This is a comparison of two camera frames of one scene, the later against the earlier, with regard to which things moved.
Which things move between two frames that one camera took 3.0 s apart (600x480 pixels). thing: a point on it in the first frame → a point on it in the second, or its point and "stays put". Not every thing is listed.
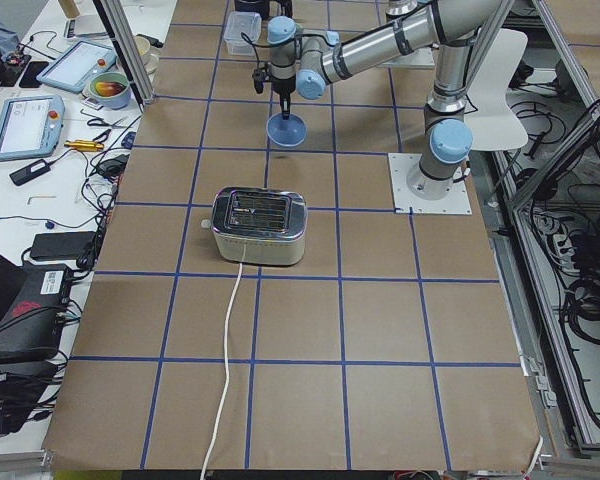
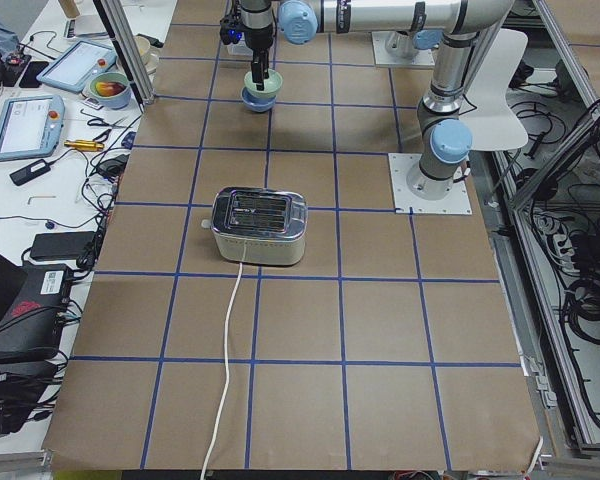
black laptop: x=21 y=307 stays put
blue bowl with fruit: x=110 y=89 stays put
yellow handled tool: x=84 y=145 stays put
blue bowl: x=286 y=132 → x=256 y=103
